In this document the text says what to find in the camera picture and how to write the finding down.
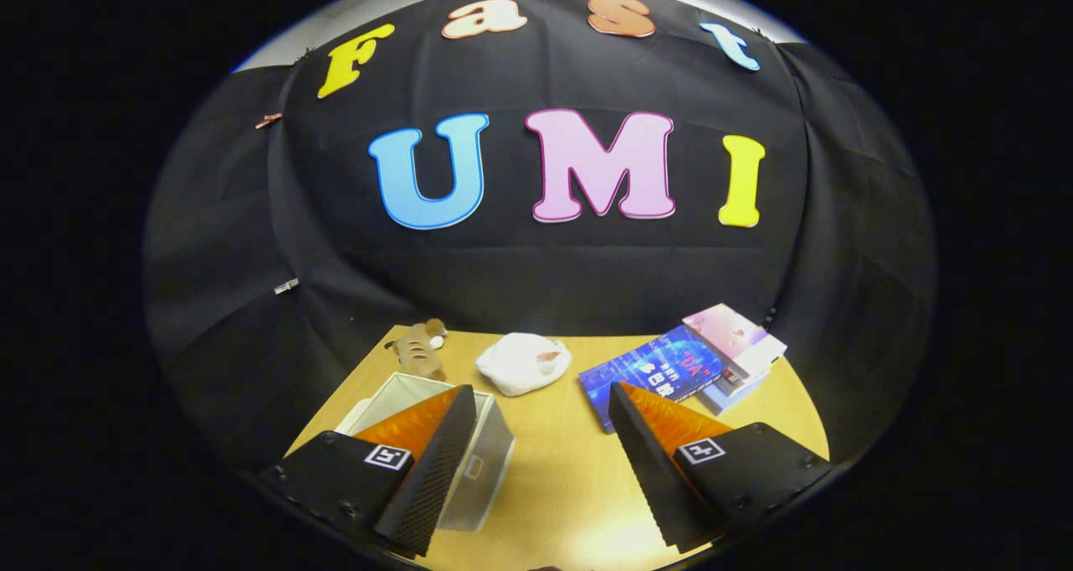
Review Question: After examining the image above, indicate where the grey fabric storage box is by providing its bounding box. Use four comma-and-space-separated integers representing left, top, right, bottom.
335, 372, 516, 532

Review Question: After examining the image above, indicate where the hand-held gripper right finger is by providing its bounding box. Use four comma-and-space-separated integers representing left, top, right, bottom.
609, 382, 837, 553

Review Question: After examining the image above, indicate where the brown plush toy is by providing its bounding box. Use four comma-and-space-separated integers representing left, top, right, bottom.
384, 319, 448, 381

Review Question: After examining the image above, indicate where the blue paperback book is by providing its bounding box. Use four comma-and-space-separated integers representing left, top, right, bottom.
578, 325, 728, 433

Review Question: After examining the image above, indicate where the white book with red spine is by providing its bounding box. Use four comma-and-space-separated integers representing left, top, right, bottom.
719, 360, 779, 397

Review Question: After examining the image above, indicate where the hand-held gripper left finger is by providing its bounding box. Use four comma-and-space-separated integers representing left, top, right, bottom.
258, 384, 479, 558

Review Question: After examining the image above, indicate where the black backdrop cloth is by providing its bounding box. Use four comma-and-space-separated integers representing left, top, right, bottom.
144, 0, 938, 471

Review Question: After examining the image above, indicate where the light blue book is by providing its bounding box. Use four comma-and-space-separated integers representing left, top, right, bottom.
696, 371, 772, 417

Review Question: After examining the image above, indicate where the pink and white book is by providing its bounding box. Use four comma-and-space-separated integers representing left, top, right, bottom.
682, 304, 788, 379

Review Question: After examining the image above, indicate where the white plush toy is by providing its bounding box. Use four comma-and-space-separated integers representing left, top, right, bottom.
475, 333, 573, 397

